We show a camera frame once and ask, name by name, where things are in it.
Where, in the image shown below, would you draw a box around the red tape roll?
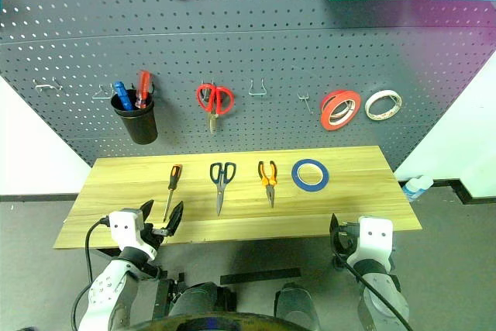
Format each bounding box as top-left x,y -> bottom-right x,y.
319,89 -> 362,133

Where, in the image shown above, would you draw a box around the black curved rim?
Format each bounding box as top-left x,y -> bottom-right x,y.
130,310 -> 315,331

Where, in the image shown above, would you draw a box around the dark grey rounded shape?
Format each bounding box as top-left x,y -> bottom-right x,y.
169,281 -> 238,319
274,283 -> 321,331

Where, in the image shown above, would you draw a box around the black plastic cup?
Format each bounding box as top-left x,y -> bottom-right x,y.
110,88 -> 160,145

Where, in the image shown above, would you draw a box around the white tape roll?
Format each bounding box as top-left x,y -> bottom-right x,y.
363,89 -> 403,121

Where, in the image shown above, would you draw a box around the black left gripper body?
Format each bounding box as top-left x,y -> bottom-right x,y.
142,222 -> 174,259

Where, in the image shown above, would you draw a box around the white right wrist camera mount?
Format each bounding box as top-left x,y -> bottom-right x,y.
346,215 -> 394,267

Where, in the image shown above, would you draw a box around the blue tape roll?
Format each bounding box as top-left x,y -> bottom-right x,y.
291,158 -> 330,193

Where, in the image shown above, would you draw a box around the black handled scissors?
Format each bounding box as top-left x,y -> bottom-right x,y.
209,160 -> 237,217

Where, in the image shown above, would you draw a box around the red handled scissors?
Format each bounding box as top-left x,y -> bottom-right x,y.
195,82 -> 236,135

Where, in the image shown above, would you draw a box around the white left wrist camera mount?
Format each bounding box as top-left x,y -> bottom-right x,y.
107,209 -> 157,261

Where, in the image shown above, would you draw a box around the blue handled screwdriver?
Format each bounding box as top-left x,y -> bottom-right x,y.
112,81 -> 135,112

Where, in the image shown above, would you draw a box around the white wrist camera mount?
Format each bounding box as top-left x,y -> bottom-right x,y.
346,215 -> 394,267
107,209 -> 157,261

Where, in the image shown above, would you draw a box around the black flat strip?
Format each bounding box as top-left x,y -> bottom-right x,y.
219,267 -> 303,286

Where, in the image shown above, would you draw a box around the grey metal pegboard wall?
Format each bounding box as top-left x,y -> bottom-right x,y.
0,0 -> 496,172

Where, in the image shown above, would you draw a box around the red handled screwdriver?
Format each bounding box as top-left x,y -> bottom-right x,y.
133,70 -> 153,110

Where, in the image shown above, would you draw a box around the silver pegboard hook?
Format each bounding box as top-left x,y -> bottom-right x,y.
33,78 -> 64,93
297,91 -> 313,116
248,78 -> 268,97
91,83 -> 115,100

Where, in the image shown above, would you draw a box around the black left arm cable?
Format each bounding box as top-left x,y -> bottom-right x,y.
71,215 -> 112,331

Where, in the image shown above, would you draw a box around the black metal frame bracket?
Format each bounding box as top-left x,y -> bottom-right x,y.
152,271 -> 188,321

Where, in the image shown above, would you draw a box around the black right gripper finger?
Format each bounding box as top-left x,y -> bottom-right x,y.
329,213 -> 343,257

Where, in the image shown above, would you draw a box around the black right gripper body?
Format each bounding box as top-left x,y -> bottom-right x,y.
337,221 -> 362,259

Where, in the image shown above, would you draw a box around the orange black handled screwdriver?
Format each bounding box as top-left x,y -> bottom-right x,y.
163,164 -> 184,222

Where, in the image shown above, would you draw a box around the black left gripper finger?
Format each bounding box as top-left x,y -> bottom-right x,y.
139,198 -> 156,226
165,201 -> 185,237

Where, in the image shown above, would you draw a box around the clear plastic bottle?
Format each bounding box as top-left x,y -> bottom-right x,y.
401,174 -> 434,203

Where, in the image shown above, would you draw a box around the orange handled needle-nose pliers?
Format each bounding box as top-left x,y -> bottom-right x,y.
257,160 -> 278,209

